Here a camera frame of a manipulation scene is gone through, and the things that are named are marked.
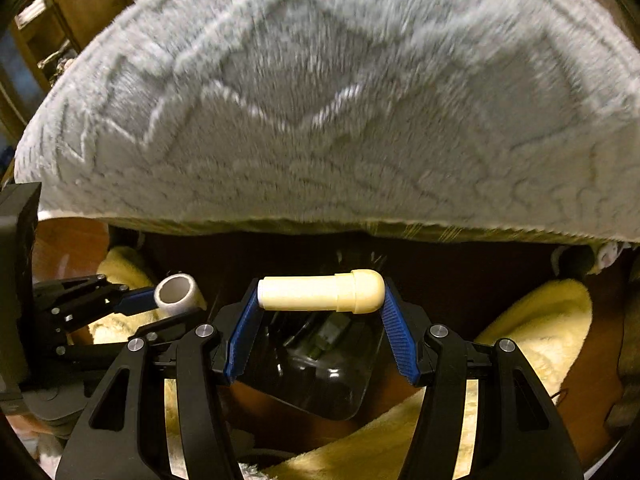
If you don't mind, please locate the tape roll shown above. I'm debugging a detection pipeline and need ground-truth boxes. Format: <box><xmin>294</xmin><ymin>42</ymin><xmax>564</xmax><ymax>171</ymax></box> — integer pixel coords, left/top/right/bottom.
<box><xmin>154</xmin><ymin>273</ymin><xmax>207</xmax><ymax>316</ymax></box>

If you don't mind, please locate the cream small tube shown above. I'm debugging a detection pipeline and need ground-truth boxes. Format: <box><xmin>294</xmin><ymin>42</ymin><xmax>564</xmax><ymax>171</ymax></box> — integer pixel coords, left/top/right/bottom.
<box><xmin>257</xmin><ymin>269</ymin><xmax>385</xmax><ymax>314</ymax></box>

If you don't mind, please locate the black trash bin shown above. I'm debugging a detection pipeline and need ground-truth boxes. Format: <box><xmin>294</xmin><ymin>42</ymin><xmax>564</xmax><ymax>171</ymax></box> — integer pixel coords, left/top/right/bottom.
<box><xmin>238</xmin><ymin>310</ymin><xmax>383</xmax><ymax>420</ymax></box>

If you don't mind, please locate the yellow towel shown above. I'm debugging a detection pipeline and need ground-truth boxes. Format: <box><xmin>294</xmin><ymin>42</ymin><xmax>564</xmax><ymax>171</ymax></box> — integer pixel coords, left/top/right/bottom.
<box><xmin>86</xmin><ymin>245</ymin><xmax>594</xmax><ymax>480</ymax></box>

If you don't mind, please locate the wooden wardrobe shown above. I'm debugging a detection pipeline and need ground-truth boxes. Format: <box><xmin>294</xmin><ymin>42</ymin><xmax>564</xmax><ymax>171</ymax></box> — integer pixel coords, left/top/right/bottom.
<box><xmin>1</xmin><ymin>0</ymin><xmax>134</xmax><ymax>144</ymax></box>

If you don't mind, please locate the grey fluffy blanket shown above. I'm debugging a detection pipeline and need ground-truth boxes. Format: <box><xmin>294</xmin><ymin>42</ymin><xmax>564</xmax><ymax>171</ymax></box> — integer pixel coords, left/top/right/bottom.
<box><xmin>15</xmin><ymin>0</ymin><xmax>639</xmax><ymax>243</ymax></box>

